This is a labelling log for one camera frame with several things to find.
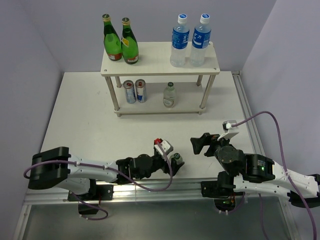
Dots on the aluminium right side rail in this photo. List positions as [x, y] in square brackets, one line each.
[251, 125]

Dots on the green glass bottle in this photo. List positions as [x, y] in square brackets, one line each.
[111, 39]
[129, 45]

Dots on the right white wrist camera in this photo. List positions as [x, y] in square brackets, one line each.
[229, 130]

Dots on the blue silver Red Bull can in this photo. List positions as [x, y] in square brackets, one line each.
[141, 91]

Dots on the green glass bottle front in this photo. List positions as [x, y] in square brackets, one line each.
[111, 39]

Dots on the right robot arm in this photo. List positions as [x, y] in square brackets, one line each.
[254, 174]

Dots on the silver blue can left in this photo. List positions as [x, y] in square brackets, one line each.
[129, 91]

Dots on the aluminium front rail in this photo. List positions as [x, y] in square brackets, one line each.
[179, 190]

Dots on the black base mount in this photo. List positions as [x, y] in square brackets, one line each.
[89, 204]
[224, 198]

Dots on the white two-tier shelf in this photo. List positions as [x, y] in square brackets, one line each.
[193, 84]

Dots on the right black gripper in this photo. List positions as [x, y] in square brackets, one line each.
[205, 139]

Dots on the clear glass bottle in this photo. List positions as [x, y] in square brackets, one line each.
[169, 95]
[176, 156]

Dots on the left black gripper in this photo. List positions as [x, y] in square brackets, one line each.
[174, 166]

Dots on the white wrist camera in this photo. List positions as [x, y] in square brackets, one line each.
[163, 145]
[229, 130]

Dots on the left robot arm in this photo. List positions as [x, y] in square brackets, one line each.
[58, 168]

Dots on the Pocari Sweat bottle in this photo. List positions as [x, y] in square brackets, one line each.
[200, 40]
[179, 41]

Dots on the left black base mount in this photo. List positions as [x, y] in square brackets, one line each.
[89, 204]

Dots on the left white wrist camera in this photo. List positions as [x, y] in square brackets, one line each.
[163, 145]

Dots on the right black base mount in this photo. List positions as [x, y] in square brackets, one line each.
[224, 198]

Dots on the aluminium rail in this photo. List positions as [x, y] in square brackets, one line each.
[251, 125]
[179, 190]

